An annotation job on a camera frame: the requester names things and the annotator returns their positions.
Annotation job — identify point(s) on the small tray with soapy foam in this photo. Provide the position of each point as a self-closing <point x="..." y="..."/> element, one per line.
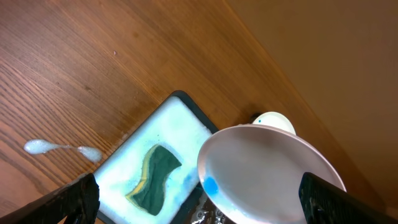
<point x="178" y="128"/>

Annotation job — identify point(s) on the green scrubbing sponge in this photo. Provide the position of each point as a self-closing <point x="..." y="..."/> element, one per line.
<point x="149" y="194"/>

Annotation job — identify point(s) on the white plate top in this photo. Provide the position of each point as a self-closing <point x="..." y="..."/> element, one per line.
<point x="276" y="120"/>

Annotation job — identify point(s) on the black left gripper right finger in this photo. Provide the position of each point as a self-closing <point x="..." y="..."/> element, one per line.
<point x="325" y="203"/>

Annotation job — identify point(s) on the large dark serving tray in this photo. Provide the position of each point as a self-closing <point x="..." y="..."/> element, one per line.
<point x="199" y="209"/>

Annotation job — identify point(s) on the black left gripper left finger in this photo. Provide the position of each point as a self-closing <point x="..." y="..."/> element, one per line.
<point x="76" y="202"/>

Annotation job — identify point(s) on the white foam spill on table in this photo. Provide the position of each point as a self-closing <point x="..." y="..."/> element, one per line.
<point x="40" y="146"/>

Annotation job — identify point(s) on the white plate blue stain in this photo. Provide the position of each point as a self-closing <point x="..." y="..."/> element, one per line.
<point x="252" y="173"/>

